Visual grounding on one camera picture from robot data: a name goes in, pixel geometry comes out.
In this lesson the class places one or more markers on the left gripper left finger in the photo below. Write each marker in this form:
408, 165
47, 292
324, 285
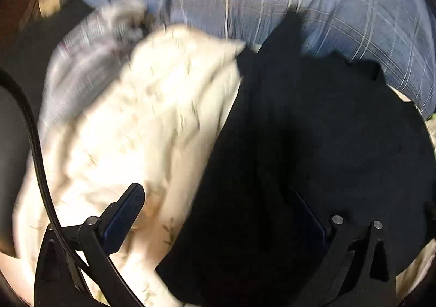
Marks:
58, 279

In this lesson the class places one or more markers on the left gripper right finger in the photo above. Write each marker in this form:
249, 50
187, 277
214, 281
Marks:
345, 252

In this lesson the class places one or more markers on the dark navy zip jacket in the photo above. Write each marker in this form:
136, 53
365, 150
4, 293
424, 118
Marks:
299, 125

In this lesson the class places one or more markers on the cream floral bedsheet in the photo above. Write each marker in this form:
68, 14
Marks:
155, 125

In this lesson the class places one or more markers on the grey crumpled cloth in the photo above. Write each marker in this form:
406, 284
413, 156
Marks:
88, 59

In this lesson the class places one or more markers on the black bedside stool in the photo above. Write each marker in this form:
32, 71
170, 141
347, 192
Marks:
26, 60

